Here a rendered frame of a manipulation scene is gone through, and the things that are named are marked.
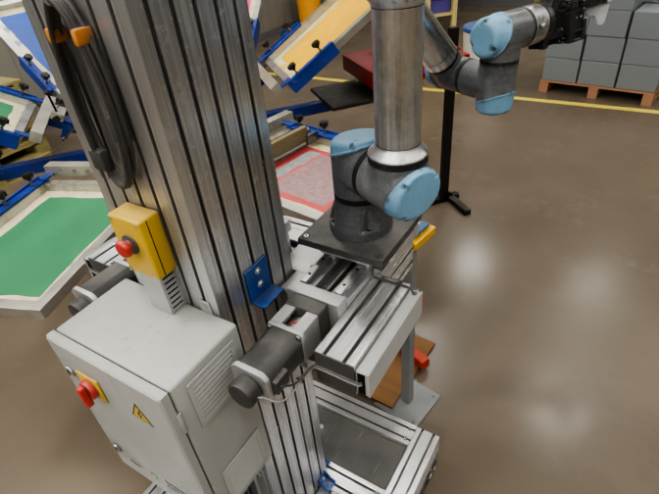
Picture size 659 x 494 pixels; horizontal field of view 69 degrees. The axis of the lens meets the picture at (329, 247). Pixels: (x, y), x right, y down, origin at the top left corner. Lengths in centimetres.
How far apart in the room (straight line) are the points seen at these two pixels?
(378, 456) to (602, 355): 128
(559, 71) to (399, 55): 503
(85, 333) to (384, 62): 77
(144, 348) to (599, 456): 187
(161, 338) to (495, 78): 83
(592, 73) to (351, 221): 484
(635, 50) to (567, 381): 378
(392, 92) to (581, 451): 182
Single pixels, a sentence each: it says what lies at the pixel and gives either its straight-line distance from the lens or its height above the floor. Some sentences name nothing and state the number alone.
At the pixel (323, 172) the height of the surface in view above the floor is 96.
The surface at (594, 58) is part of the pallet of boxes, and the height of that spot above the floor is 39.
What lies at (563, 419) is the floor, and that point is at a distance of 242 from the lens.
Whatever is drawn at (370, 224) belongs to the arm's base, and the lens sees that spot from 109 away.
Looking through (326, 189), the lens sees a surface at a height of 96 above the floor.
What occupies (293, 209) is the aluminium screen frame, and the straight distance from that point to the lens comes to 176.
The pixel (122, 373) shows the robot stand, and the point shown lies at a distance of 98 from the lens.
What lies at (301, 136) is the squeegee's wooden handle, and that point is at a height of 102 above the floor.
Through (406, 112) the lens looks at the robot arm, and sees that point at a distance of 87.
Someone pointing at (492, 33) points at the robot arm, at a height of 167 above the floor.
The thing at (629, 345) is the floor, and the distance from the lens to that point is 282.
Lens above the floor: 190
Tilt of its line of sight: 36 degrees down
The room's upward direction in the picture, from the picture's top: 6 degrees counter-clockwise
